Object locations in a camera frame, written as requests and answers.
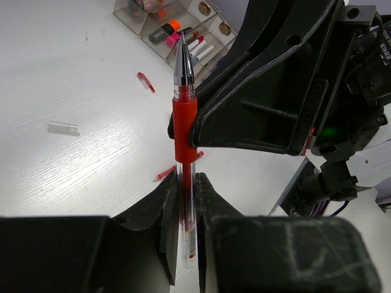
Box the white pen red cap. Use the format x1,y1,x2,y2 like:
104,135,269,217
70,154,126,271
188,36,204,51

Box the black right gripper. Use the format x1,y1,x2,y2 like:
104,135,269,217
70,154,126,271
189,1,390,159

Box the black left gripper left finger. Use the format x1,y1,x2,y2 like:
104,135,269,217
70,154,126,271
1,172,178,292

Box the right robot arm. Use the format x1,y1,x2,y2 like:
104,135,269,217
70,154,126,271
188,1,390,187

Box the pink black highlighter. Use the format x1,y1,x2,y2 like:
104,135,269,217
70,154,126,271
165,27,194,48

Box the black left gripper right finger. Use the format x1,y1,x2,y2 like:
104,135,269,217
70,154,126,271
195,173,382,292

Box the clear pen cap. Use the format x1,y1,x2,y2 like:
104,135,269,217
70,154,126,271
47,122,80,137

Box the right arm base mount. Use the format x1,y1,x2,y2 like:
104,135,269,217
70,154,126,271
268,157,391,218

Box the white pen blue cap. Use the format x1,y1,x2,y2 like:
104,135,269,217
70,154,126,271
192,45,214,62

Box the orange black highlighter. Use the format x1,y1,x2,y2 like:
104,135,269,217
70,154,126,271
148,20,181,45

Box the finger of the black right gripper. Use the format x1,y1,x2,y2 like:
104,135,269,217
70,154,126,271
167,0,294,141

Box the dark blue ballpoint pen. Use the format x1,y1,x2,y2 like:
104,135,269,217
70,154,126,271
210,57,224,72

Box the small red pen cap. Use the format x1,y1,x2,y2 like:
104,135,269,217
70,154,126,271
136,72,156,93

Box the red ballpoint pen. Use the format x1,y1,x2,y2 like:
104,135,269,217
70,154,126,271
172,34,197,268

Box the red gel pen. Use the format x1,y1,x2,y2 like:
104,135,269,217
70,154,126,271
152,151,205,184

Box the clear plastic organizer tray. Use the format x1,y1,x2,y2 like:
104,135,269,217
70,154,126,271
113,0,239,85

